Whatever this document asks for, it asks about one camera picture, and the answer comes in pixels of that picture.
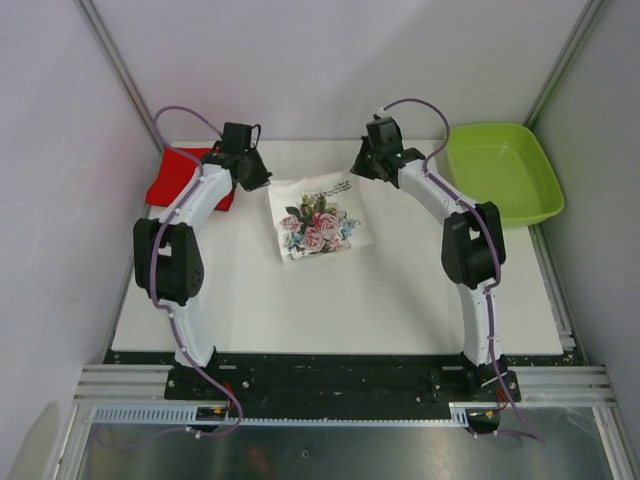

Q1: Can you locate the green plastic basin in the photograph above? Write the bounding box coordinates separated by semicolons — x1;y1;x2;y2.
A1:
446;123;565;228

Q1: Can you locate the folded red t shirt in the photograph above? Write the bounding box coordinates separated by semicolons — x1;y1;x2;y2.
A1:
145;147;235;212

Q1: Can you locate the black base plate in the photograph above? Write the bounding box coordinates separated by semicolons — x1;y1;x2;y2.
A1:
105;351;521;420

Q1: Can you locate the grey slotted cable duct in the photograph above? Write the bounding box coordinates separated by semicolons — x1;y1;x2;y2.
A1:
93;404;487;428

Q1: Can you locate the white t shirt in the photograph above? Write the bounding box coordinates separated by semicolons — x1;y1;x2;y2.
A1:
268;171;374;262

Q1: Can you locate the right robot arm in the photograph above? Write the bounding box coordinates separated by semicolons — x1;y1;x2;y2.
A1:
351;114;506;401

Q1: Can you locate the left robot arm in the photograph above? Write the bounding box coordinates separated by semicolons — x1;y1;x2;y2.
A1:
133;122;272;400

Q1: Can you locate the aluminium frame rail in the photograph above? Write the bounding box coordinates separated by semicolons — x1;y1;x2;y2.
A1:
513;366;616;408

